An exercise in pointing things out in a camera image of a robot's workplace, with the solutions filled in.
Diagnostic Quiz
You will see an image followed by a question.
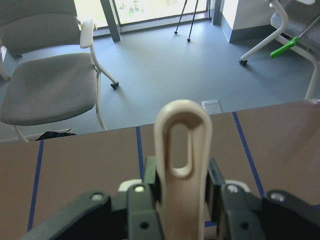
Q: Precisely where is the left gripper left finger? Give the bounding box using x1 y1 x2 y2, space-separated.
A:
127 156 163 240

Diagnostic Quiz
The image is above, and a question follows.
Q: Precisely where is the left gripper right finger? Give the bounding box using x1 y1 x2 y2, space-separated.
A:
205 158 265 240

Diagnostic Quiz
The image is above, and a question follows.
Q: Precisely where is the beige plastic dustpan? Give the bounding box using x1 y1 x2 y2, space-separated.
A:
154 99 213 240

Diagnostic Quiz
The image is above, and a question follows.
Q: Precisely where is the grey padded chair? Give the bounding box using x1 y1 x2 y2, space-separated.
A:
0 0 119 142

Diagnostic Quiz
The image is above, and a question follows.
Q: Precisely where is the green plastic tool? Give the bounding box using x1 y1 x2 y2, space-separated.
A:
269 36 300 59

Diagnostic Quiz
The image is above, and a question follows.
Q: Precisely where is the white frame chair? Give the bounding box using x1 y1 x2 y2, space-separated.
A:
239 0 320 99

